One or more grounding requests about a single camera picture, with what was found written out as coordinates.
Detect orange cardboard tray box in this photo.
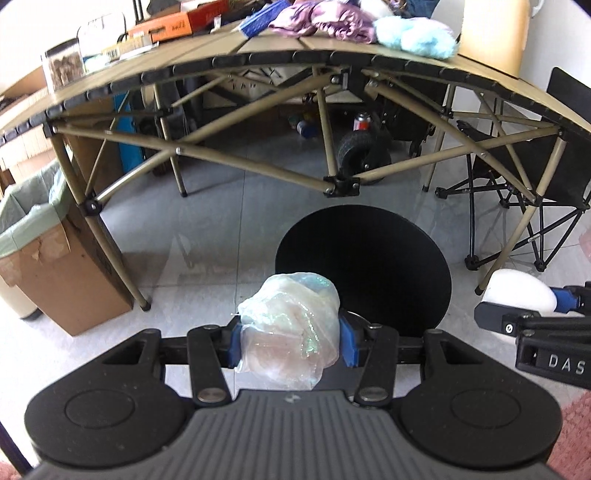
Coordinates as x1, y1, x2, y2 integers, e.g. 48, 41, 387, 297
127, 0, 232, 42

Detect blue bag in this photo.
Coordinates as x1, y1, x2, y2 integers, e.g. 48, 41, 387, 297
397, 0, 439, 19

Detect green trash bag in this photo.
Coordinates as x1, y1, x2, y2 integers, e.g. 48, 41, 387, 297
0, 159, 75, 259

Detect light blue fluffy ball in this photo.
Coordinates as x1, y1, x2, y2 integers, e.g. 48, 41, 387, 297
373, 16, 460, 61

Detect khaki folding table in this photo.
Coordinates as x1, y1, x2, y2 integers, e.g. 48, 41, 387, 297
0, 28, 591, 310

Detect small blue bottle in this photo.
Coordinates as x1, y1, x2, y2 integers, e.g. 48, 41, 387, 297
288, 115, 317, 139

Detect translucent iridescent plastic bag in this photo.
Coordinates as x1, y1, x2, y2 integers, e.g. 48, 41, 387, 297
235, 272, 342, 391

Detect black round bin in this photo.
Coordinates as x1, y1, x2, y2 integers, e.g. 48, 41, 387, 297
274, 206, 453, 340

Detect white bin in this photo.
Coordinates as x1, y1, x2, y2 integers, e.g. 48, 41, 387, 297
0, 272, 44, 321

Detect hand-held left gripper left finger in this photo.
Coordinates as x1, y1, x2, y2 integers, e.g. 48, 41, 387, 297
102, 323, 245, 408

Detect black folding chair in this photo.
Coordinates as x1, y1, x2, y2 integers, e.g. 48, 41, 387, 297
436, 67, 591, 273

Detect beige thermos jug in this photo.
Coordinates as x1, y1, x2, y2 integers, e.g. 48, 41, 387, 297
459, 0, 532, 77

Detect blue box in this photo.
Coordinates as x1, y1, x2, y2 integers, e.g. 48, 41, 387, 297
113, 90, 160, 176

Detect pink satin cloth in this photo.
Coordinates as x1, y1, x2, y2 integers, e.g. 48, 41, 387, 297
268, 0, 379, 44

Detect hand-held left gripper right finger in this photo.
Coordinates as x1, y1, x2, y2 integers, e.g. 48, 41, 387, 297
338, 310, 485, 409

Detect clear jar with brown snacks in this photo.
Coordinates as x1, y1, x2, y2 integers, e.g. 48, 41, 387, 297
41, 39, 86, 90

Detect blue tissue pack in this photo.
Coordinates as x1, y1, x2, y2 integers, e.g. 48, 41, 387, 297
238, 4, 296, 38

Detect small beige box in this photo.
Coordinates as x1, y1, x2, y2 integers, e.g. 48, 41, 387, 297
102, 37, 155, 63

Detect white foam sponge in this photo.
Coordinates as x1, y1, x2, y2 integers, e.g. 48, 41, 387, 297
480, 268, 559, 315

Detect pink rug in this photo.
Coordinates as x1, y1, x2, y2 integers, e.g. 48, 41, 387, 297
547, 392, 591, 480

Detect white fluffy plush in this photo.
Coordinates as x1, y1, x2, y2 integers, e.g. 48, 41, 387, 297
358, 0, 398, 19

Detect cardboard box with trash bag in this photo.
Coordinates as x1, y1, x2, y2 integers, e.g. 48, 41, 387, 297
0, 157, 139, 337

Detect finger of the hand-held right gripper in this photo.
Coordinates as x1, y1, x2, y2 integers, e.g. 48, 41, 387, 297
551, 285, 591, 318
474, 302, 541, 335

